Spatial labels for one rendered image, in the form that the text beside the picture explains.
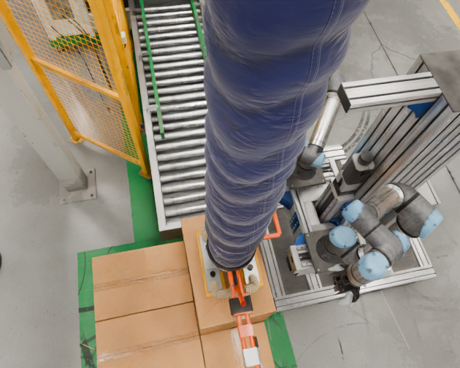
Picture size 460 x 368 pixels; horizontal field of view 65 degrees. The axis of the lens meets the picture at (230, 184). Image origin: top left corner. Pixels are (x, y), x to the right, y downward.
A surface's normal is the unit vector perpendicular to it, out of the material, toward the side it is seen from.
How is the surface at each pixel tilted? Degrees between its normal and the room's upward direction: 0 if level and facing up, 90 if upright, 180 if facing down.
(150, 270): 0
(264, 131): 81
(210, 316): 0
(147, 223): 0
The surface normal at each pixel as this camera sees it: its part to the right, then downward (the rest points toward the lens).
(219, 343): 0.06, -0.44
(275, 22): -0.31, 0.76
